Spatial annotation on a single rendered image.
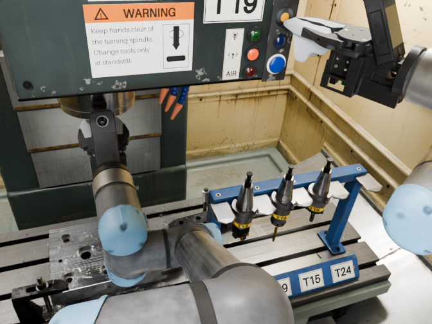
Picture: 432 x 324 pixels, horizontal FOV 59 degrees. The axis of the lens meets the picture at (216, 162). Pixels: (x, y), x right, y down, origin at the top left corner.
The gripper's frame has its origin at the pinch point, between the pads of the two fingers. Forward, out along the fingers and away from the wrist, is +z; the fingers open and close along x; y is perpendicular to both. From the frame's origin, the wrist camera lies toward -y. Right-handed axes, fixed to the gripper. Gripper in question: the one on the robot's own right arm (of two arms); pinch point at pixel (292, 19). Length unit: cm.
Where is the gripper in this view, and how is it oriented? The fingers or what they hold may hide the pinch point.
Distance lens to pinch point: 66.3
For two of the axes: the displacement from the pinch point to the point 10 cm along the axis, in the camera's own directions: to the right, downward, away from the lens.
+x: 6.5, -4.2, 6.3
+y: -0.7, 7.9, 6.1
